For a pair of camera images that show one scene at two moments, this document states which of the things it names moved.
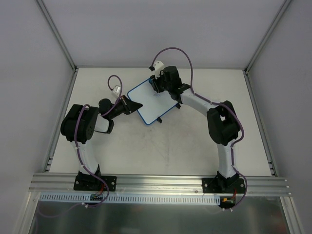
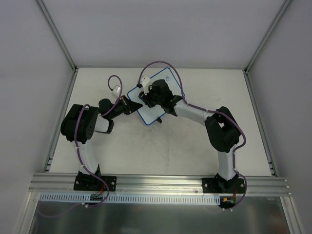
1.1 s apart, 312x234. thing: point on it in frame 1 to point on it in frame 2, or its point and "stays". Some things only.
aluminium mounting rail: [256, 185] stays
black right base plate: [223, 185] stays
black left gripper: [125, 105] stays
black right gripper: [157, 85] to [147, 99]
